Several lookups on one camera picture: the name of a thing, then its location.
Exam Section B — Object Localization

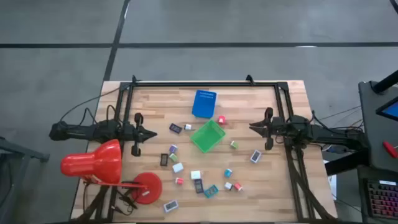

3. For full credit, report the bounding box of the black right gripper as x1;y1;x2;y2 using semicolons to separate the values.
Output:
249;107;291;151

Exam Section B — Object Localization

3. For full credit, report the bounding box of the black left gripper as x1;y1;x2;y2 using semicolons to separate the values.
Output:
123;112;158;157

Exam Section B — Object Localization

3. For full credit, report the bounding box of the white digital clock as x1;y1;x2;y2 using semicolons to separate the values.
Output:
163;199;180;213
249;149;262;164

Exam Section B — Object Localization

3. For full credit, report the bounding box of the green plastic basket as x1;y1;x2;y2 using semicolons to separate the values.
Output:
190;119;227;154

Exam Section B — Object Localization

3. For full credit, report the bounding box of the teal digital clock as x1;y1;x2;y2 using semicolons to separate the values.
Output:
203;184;220;199

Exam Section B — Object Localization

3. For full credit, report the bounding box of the red desk lamp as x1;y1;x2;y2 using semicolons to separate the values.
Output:
60;138;164;205

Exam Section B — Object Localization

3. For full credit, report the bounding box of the blue plastic basket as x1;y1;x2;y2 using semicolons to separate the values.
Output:
191;89;218;119

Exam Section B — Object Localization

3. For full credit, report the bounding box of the grey side desk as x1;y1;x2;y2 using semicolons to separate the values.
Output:
356;80;398;224

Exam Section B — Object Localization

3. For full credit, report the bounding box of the grey metal stand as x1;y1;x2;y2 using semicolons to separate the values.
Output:
0;136;50;224

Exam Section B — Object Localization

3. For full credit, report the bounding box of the monitor with blue screen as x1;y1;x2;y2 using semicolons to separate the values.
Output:
375;96;398;122

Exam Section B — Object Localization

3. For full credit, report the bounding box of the black pole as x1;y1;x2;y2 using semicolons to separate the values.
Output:
372;70;398;94

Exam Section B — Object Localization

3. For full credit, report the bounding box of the backlit black keyboard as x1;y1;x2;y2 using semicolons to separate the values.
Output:
366;179;398;220

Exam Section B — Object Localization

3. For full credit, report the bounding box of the black cable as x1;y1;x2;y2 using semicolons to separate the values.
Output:
58;86;122;123
310;105;363;131

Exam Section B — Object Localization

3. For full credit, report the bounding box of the black lamp cord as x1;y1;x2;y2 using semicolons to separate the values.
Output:
114;185;140;217

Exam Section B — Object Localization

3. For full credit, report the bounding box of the black metal table frame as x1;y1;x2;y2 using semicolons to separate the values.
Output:
81;80;338;223

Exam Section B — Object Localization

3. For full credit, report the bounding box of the red handled tool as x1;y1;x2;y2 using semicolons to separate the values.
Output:
382;140;398;159

